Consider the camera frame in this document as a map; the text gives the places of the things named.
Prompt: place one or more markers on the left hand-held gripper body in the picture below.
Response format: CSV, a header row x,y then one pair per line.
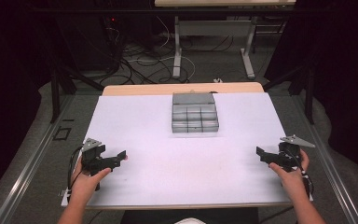
x,y
93,156

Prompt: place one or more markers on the white table mat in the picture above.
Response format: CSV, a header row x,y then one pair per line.
x,y
180,155

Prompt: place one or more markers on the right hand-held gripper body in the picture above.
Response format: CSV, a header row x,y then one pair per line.
x,y
287,152

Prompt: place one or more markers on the person's right hand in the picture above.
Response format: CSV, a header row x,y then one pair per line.
x,y
292,177

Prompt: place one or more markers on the black metal stand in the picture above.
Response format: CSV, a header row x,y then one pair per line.
x,y
60,84
301,87

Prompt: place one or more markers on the white metal-frame desk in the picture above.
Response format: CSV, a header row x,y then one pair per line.
x,y
214,31

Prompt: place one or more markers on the person's left hand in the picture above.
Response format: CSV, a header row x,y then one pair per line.
x,y
86,183

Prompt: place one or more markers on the clear plastic compartment box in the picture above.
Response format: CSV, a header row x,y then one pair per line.
x,y
194,112

